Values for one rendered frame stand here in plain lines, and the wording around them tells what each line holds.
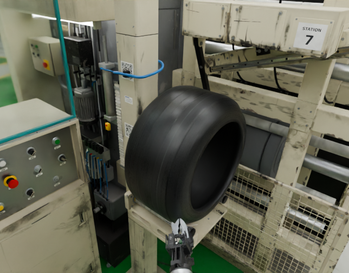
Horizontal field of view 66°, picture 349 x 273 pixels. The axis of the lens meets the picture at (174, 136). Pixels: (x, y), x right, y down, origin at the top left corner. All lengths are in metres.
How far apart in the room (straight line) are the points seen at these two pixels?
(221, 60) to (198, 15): 0.25
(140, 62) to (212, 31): 0.32
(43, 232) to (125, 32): 1.02
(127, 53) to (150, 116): 0.30
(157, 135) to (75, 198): 0.73
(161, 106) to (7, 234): 0.89
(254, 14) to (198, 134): 0.49
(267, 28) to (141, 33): 0.47
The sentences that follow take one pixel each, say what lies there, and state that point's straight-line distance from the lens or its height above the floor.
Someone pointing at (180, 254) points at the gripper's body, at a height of 1.07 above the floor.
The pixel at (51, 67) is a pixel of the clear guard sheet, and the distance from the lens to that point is 1.25.
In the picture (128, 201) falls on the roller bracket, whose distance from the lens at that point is 1.36.
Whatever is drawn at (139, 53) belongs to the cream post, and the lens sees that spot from 1.13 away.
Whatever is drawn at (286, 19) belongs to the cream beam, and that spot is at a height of 1.74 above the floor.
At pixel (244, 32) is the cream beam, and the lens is 1.13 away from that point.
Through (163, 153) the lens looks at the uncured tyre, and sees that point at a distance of 0.92.
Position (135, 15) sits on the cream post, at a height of 1.73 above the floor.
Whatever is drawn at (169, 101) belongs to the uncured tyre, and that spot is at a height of 1.45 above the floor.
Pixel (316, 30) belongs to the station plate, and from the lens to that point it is 1.04.
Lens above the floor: 1.83
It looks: 29 degrees down
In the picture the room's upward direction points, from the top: 2 degrees clockwise
